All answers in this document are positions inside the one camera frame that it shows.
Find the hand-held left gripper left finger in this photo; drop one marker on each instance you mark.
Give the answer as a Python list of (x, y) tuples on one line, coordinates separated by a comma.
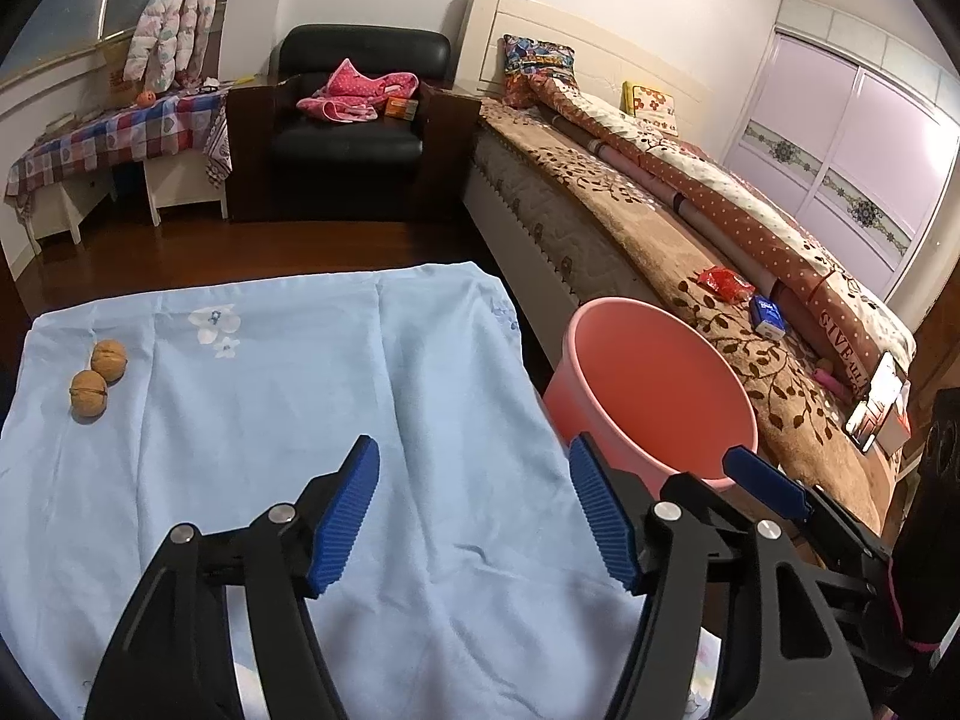
[(345, 517)]

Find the side table with checked cloth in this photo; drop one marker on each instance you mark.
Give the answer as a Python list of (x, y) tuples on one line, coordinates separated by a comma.
[(112, 139)]

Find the red snack packet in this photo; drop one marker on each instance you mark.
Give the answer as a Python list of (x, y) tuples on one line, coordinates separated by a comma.
[(724, 285)]

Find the white boxes on bed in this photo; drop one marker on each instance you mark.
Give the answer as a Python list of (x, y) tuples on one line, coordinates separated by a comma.
[(874, 405)]

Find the light blue floral cloth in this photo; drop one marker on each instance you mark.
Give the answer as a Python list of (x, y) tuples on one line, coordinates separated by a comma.
[(262, 405)]

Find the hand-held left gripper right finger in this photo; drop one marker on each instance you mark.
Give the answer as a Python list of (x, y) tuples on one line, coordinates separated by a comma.
[(604, 510)]

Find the white desk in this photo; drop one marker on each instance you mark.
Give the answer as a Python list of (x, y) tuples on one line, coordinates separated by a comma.
[(187, 184)]

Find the blue tissue pack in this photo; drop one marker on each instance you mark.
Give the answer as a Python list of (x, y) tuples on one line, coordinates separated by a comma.
[(765, 315)]

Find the white wooden bed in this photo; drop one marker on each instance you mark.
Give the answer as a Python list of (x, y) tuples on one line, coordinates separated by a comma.
[(600, 52)]

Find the small orange ball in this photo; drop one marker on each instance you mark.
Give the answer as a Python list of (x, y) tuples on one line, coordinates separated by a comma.
[(146, 98)]

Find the pink toy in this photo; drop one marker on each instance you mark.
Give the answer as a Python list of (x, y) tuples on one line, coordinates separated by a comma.
[(829, 379)]

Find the black leather armchair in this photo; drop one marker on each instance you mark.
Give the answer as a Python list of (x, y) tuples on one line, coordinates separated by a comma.
[(345, 142)]

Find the pink plastic bucket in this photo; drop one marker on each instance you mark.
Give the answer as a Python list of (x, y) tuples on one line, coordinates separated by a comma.
[(652, 390)]

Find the pink patterned puffer jacket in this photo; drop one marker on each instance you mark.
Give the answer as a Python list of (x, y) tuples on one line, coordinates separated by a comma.
[(176, 22)]

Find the small orange box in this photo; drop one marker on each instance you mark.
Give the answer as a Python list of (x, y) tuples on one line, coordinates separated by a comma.
[(401, 107)]

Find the colourful cartoon pillow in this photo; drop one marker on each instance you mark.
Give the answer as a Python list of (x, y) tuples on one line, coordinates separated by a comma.
[(536, 60)]

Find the lilac sliding-door wardrobe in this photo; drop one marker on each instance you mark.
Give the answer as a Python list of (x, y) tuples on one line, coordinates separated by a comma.
[(840, 135)]

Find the brown leaf-pattern blanket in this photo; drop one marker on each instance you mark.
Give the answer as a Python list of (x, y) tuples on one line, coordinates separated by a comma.
[(600, 187)]

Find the large bay window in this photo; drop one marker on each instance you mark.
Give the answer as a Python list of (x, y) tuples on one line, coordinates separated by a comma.
[(67, 0)]

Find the dark wooden cabinet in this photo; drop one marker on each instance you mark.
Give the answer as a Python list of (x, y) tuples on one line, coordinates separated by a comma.
[(251, 157), (450, 157)]

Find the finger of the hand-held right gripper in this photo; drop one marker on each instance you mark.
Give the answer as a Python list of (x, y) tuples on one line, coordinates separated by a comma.
[(765, 480)]

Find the pink dotted garment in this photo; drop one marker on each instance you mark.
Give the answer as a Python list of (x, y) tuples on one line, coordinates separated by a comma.
[(337, 101)]

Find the yellow floral pillow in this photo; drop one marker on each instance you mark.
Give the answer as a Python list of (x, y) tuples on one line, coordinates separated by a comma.
[(652, 105)]

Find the brown walnut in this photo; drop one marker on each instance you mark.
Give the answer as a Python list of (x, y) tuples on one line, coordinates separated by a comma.
[(109, 360), (88, 393)]

